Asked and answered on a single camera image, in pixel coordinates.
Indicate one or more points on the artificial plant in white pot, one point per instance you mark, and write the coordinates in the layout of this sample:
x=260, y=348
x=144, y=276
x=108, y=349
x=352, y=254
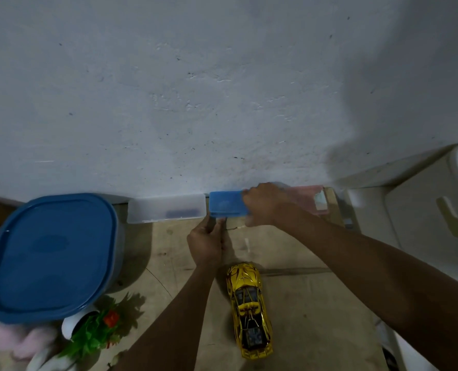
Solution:
x=91, y=330

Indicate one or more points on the person's right forearm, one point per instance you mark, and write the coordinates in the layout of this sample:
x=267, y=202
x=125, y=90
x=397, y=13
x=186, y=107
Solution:
x=387, y=282

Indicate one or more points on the person's right hand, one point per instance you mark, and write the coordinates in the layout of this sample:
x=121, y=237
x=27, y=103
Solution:
x=267, y=204

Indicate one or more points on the person's left fingers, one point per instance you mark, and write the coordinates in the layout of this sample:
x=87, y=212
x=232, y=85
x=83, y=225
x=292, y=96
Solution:
x=213, y=227

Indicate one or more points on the white plastic stool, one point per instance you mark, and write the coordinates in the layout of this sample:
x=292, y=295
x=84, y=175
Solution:
x=426, y=220

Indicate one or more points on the clear frosted plastic box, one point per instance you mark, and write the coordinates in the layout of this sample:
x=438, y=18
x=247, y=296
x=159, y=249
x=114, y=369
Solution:
x=163, y=208

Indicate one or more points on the person's right fingers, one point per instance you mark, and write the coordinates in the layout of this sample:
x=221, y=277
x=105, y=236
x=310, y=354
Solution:
x=250, y=206

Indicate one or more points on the person's left hand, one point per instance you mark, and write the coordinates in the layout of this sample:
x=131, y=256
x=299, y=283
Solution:
x=205, y=247

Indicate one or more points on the pink plush toy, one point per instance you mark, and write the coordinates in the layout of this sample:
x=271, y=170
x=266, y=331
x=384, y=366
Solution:
x=16, y=340

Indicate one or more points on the gold toy car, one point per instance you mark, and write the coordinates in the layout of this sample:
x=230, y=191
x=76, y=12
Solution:
x=249, y=309

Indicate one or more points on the large container with blue lid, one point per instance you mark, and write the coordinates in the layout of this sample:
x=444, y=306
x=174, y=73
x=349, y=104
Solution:
x=51, y=254

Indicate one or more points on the blue plastic box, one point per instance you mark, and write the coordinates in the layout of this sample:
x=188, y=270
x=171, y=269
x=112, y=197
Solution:
x=225, y=203

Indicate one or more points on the person's left forearm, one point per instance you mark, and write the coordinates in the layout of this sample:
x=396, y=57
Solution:
x=174, y=324

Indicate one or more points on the pink plastic box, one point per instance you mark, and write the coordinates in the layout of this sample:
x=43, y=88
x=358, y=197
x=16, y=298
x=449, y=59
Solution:
x=306, y=198

